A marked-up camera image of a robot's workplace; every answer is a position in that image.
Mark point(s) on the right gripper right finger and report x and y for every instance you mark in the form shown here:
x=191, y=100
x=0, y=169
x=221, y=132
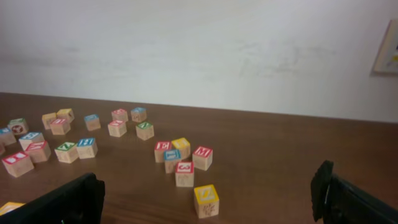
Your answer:
x=335, y=200

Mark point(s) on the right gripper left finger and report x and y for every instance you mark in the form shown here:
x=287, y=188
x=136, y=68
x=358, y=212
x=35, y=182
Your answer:
x=79, y=201

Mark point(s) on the green Z block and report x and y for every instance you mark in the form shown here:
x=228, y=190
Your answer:
x=67, y=152

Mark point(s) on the blue H block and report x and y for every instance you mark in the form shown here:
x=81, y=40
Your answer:
x=87, y=148

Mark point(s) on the red Y block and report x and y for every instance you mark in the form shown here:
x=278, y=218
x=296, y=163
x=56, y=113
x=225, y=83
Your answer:
x=38, y=151

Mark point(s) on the red T block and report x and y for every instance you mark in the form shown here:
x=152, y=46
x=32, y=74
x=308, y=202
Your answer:
x=18, y=164

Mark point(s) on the red A block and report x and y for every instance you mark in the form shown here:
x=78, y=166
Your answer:
x=10, y=206

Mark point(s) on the red U block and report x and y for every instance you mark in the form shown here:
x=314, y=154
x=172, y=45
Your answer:
x=60, y=127

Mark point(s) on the blue D block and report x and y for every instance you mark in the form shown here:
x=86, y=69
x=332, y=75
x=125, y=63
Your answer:
x=92, y=122

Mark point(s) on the red K block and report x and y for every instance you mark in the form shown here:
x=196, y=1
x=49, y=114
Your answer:
x=117, y=128

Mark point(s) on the blue 5 block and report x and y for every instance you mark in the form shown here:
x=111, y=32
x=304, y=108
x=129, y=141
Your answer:
x=29, y=138

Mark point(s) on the yellow block upper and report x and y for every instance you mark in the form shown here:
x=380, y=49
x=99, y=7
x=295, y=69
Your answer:
x=66, y=114

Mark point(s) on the yellow block lower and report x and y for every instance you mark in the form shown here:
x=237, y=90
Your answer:
x=47, y=119

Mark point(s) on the green N block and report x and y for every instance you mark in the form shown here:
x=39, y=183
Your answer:
x=145, y=130

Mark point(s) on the red C block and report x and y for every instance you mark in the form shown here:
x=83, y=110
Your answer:
x=120, y=114

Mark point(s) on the red E block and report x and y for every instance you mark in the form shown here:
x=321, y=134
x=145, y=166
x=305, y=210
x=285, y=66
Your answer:
x=160, y=148

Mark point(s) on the green J block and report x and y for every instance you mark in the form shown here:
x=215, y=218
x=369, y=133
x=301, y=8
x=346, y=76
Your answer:
x=18, y=126

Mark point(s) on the blue L block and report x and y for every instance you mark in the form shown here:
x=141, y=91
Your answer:
x=7, y=136

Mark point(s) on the blue F block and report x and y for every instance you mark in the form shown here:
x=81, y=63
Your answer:
x=171, y=158

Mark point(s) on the blue X block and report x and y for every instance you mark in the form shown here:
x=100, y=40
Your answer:
x=138, y=114

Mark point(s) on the red 3 block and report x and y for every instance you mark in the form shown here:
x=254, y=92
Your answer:
x=184, y=174

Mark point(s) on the yellow block right cluster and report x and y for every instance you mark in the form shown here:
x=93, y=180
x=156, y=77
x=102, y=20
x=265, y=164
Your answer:
x=183, y=146

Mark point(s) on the yellow S block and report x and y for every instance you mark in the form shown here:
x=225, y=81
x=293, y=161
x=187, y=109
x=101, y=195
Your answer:
x=207, y=201

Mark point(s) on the red M block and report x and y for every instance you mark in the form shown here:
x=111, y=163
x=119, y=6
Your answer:
x=202, y=158

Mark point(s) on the framed picture on wall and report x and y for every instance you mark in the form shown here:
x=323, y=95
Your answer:
x=386, y=60

